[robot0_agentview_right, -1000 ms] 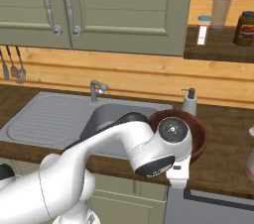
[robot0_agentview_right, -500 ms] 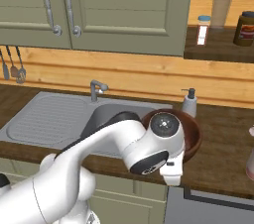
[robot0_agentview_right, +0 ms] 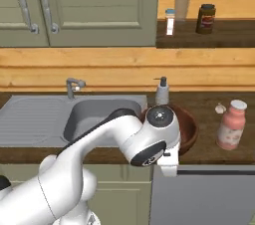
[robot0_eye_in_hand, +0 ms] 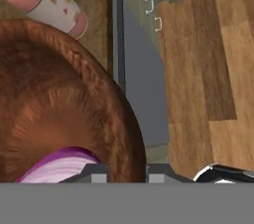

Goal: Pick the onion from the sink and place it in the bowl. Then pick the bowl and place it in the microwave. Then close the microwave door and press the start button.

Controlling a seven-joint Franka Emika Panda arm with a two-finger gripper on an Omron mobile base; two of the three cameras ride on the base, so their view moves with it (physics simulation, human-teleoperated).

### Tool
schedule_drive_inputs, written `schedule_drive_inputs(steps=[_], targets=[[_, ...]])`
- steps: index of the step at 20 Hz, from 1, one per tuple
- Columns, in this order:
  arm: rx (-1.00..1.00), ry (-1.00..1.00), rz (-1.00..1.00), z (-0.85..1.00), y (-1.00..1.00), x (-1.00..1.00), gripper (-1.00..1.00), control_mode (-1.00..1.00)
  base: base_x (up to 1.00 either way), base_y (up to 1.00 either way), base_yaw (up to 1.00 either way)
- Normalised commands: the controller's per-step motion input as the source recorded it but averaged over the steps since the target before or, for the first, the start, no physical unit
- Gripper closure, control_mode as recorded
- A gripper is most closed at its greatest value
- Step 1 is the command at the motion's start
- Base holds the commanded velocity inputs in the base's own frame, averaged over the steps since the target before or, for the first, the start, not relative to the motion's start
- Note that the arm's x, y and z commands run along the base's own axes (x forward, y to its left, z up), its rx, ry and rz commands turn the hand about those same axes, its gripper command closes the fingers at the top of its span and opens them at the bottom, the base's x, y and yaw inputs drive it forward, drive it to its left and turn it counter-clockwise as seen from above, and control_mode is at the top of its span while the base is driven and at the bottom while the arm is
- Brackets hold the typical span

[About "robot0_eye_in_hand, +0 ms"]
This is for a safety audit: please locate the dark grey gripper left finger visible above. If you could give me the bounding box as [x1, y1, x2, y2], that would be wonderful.
[59, 163, 109, 184]

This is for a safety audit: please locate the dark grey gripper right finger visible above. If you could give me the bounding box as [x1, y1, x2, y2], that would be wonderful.
[146, 164, 194, 184]

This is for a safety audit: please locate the black object with white rim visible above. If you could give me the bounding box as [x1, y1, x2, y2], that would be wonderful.
[192, 164, 254, 184]

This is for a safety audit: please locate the white cupboard handle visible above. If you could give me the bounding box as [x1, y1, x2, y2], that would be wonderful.
[144, 0, 155, 16]
[154, 16, 164, 33]

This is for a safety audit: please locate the dark grey appliance door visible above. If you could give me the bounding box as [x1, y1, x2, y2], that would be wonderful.
[111, 0, 171, 147]

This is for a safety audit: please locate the purple onion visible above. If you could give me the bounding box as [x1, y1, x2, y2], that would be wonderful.
[15, 146, 101, 183]

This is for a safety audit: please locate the white and pink patterned cylinder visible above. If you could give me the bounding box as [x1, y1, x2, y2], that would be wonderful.
[0, 0, 89, 41]

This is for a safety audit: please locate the brown wooden bowl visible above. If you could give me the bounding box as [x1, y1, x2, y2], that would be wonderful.
[0, 18, 148, 183]

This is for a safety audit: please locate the dark appliance door handle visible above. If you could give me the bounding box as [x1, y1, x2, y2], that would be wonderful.
[112, 0, 127, 94]

